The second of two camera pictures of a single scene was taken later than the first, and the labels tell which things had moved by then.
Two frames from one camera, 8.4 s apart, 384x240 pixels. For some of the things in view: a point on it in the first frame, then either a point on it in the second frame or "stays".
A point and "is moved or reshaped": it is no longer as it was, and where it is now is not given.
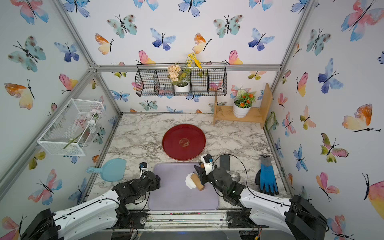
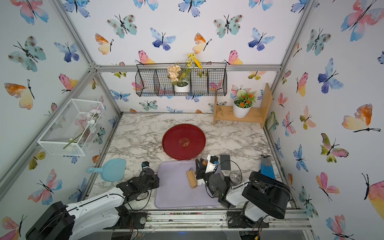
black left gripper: x=156 y=184 stays
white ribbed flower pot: x=240 y=112 stays
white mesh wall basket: x=73 y=131 stays
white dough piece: x=189 y=182 is moved or reshaped
